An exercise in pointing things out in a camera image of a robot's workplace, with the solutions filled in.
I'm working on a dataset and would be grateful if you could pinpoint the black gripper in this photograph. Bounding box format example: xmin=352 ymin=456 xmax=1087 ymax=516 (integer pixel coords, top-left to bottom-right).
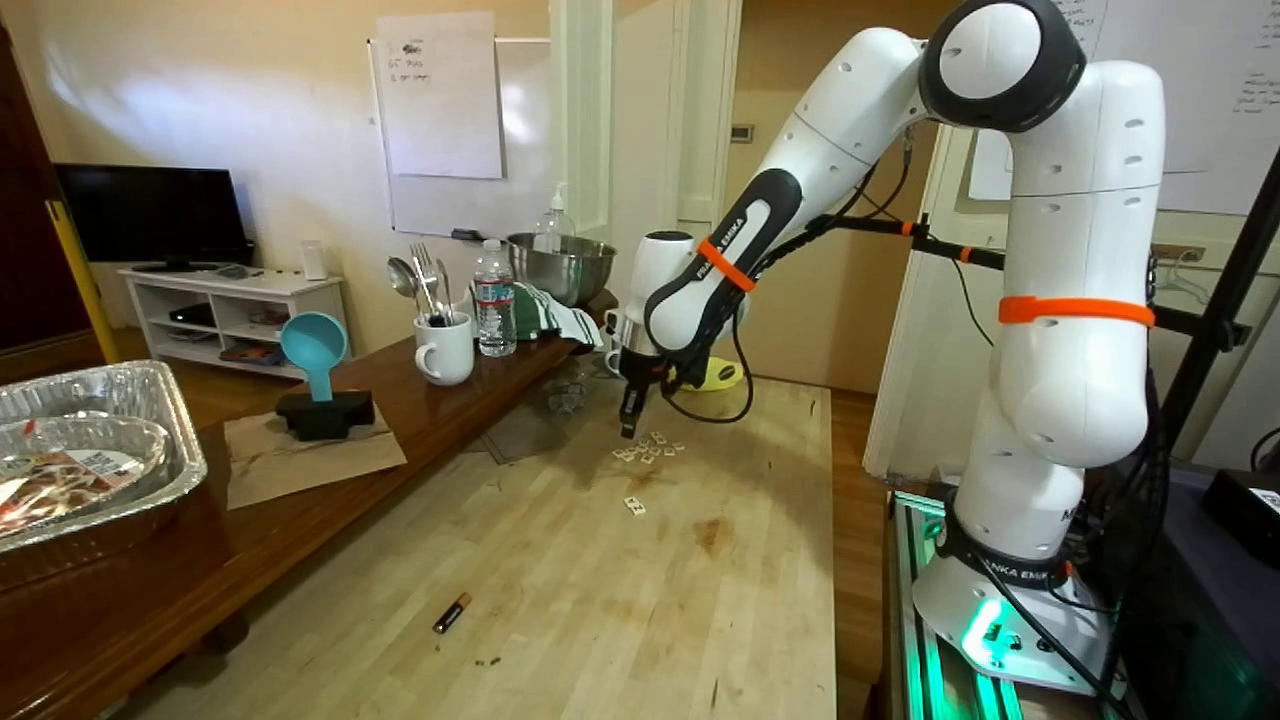
xmin=621 ymin=349 xmax=659 ymax=438

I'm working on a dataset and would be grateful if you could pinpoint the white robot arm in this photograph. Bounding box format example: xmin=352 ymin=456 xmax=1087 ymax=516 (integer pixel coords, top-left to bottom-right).
xmin=621 ymin=0 xmax=1164 ymax=590

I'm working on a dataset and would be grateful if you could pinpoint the green striped towel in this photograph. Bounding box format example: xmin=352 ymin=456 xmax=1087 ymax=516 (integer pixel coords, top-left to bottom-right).
xmin=516 ymin=279 xmax=602 ymax=352

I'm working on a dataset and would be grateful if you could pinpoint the large steel bowl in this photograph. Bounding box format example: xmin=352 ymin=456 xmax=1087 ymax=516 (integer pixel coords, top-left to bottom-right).
xmin=509 ymin=231 xmax=617 ymax=303

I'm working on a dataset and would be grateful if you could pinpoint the clear water bottle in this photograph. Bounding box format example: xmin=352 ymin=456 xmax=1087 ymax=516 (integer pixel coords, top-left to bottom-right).
xmin=472 ymin=243 xmax=516 ymax=356

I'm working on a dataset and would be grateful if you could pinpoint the white mug back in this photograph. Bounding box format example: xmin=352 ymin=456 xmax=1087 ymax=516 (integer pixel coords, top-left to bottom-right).
xmin=413 ymin=318 xmax=475 ymax=387

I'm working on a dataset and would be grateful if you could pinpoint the small black marker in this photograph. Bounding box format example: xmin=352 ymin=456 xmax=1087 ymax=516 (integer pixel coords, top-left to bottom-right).
xmin=431 ymin=592 xmax=472 ymax=635

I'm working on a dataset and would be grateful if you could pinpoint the brown cardboard sheet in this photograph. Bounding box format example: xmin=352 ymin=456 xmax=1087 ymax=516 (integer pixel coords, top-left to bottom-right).
xmin=223 ymin=413 xmax=406 ymax=510

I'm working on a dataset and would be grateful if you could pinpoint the white paper flipchart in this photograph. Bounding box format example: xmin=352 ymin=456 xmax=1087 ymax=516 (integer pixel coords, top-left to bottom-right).
xmin=377 ymin=13 xmax=503 ymax=180

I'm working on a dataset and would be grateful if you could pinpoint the white tv shelf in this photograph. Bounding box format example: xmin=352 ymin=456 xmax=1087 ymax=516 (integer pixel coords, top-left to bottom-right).
xmin=123 ymin=274 xmax=345 ymax=380

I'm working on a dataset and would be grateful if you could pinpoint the black television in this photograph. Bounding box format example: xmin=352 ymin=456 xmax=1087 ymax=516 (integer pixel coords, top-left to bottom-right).
xmin=55 ymin=166 xmax=250 ymax=268

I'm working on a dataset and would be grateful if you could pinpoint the aluminium foil tray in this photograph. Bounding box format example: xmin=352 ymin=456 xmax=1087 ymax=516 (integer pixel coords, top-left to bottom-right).
xmin=0 ymin=360 xmax=206 ymax=551

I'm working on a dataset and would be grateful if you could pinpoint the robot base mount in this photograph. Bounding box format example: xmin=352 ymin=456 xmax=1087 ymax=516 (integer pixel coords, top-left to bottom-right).
xmin=913 ymin=558 xmax=1112 ymax=695

